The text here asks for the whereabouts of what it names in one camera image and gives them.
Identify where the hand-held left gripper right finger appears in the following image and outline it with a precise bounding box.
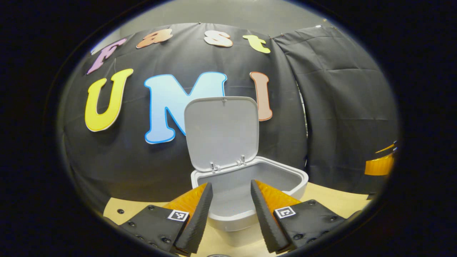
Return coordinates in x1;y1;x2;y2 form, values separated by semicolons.
250;179;347;255

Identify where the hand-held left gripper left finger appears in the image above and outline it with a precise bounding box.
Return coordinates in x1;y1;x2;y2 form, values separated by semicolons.
119;182;214;255

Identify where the white desktop garbage bin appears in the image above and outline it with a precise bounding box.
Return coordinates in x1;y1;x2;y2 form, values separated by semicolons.
184;96;309;247

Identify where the wooden desktop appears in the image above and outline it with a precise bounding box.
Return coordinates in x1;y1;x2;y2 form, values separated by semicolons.
103;182;372;257

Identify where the black backdrop cloth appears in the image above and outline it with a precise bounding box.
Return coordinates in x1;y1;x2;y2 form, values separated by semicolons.
59;22;398;215

